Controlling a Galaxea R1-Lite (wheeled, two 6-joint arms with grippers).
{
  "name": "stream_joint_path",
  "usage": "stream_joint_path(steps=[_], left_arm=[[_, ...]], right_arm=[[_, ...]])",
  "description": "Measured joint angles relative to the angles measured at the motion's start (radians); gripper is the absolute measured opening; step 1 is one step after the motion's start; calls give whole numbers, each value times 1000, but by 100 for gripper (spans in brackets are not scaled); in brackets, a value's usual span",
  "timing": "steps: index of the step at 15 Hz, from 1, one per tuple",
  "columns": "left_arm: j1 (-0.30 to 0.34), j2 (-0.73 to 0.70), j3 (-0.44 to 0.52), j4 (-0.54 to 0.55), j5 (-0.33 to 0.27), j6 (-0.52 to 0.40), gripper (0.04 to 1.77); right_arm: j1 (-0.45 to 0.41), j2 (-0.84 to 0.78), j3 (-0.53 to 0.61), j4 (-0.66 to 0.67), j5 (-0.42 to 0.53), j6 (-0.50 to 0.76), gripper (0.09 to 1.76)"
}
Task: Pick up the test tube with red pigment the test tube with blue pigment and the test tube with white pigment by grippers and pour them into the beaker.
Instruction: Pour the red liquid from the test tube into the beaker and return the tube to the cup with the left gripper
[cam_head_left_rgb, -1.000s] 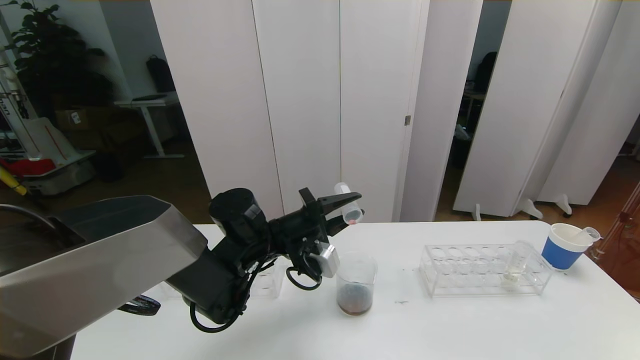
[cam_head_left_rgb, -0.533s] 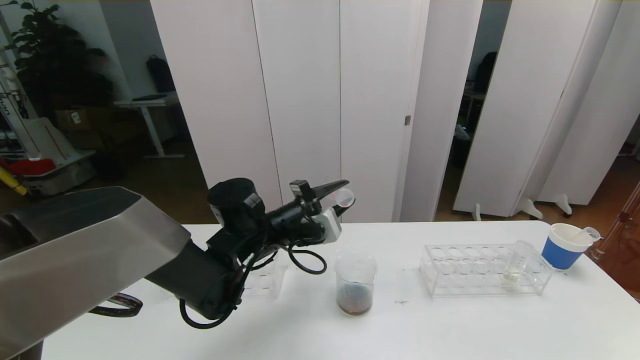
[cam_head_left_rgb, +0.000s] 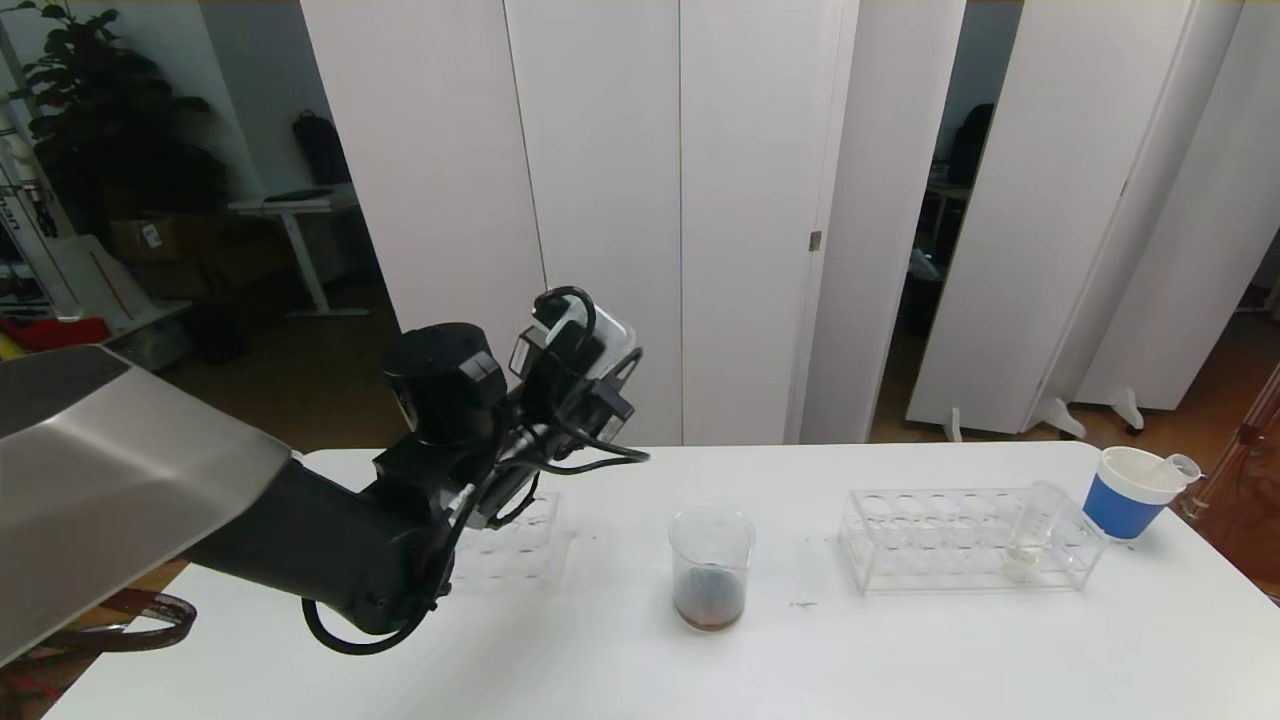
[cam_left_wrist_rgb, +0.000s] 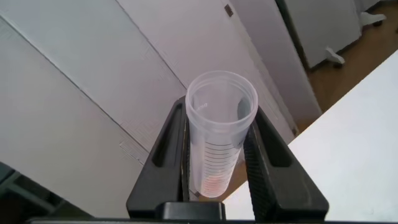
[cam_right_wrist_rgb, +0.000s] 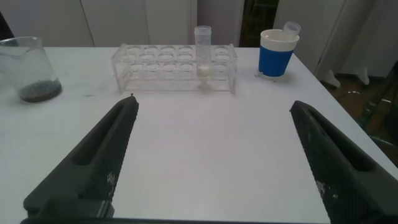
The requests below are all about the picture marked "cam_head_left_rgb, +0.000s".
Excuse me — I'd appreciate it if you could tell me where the black backpack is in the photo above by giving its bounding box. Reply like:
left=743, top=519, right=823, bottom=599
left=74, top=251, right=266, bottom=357
left=292, top=110, right=353, bottom=186

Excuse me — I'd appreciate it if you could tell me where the blue and white paper cup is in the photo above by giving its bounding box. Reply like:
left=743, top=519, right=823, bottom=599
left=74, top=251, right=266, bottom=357
left=1082, top=447, right=1187, bottom=542

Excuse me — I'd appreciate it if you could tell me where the white wheeled machine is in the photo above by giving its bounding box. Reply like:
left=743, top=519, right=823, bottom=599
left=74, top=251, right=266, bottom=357
left=0, top=90, right=191, bottom=373

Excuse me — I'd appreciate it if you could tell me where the clear acrylic test tube rack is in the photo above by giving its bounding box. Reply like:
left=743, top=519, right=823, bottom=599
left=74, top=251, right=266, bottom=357
left=838, top=488, right=1109, bottom=595
left=450, top=490, right=579, bottom=599

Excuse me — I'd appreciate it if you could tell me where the red plastic part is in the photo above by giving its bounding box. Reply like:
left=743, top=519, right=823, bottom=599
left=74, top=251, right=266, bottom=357
left=0, top=318, right=109, bottom=351

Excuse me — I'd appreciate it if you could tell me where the test tube with yellowish liquid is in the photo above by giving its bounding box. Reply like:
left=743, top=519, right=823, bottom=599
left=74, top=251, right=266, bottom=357
left=1005, top=482, right=1066, bottom=581

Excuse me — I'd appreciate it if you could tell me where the white partition panel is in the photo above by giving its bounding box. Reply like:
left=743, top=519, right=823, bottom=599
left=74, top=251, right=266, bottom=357
left=800, top=0, right=967, bottom=446
left=1075, top=0, right=1280, bottom=433
left=905, top=0, right=1246, bottom=443

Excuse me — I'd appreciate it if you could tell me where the dark brown strap loop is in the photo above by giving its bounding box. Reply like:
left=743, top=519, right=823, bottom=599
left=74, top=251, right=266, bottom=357
left=60, top=590, right=198, bottom=653

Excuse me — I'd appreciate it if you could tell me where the test tube with red liquid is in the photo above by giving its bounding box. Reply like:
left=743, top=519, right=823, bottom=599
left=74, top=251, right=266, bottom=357
left=1138, top=453, right=1201, bottom=493

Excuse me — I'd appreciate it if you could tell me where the clear glass beaker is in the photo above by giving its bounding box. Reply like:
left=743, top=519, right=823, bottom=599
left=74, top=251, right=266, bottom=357
left=668, top=505, right=755, bottom=636

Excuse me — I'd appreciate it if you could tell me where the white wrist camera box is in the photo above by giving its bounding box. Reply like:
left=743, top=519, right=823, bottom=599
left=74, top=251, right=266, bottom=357
left=555, top=300, right=638, bottom=383

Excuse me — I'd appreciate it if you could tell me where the white standing desk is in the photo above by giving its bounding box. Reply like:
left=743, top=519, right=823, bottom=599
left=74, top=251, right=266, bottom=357
left=228, top=188, right=369, bottom=319

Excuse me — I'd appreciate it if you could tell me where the dark green potted plant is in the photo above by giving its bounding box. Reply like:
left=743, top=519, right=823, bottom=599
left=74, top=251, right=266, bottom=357
left=8, top=0, right=226, bottom=236

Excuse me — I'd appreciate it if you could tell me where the brown cardboard box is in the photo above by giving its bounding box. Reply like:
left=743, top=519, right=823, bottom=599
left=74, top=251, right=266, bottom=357
left=108, top=215, right=201, bottom=263

